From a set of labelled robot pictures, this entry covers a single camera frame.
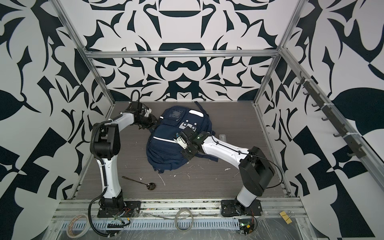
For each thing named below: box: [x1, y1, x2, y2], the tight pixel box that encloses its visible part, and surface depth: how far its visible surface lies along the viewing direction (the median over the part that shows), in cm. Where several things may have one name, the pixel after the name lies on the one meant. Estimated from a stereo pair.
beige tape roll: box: [66, 213, 90, 239], surface depth 69 cm
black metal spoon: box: [121, 176, 156, 191], surface depth 82 cm
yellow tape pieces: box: [279, 211, 293, 225], surface depth 73 cm
